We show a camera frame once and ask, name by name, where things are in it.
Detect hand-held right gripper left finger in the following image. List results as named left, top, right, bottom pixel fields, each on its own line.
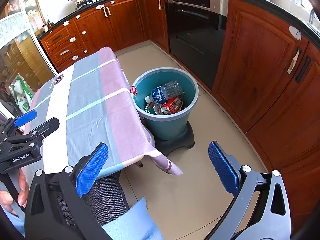
left=24, top=142, right=109, bottom=240

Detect person's grey trousers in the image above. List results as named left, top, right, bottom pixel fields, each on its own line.
left=50, top=174, right=130, bottom=228

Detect built-in oven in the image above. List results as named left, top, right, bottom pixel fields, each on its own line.
left=165, top=0, right=229, bottom=90

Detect black plastic stool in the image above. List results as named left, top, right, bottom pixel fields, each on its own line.
left=154, top=122, right=195, bottom=157

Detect wooden kitchen cabinets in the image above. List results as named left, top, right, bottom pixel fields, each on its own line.
left=40, top=0, right=320, bottom=220

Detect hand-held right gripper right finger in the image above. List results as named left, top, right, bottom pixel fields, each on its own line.
left=208, top=141, right=293, bottom=240

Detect blue label plastic bottle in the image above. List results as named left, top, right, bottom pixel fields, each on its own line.
left=145, top=80, right=183, bottom=103

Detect teal plastic bin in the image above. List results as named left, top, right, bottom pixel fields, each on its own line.
left=131, top=67, right=199, bottom=141

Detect light blue garment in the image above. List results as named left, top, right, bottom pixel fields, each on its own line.
left=100, top=196, right=165, bottom=240

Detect glass sliding door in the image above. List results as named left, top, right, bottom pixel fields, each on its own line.
left=0, top=12, right=58, bottom=110

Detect glass display cabinet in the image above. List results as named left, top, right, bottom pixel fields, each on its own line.
left=5, top=0, right=50, bottom=30

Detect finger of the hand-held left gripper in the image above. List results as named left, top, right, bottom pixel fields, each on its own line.
left=0, top=109, right=38, bottom=137
left=24, top=117, right=60, bottom=143

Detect red soda can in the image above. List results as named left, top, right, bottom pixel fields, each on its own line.
left=159, top=96, right=183, bottom=115

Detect person's left hand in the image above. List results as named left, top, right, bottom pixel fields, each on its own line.
left=0, top=166, right=30, bottom=217

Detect green white plastic bag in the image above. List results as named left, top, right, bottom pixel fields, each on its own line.
left=9, top=76, right=34, bottom=114

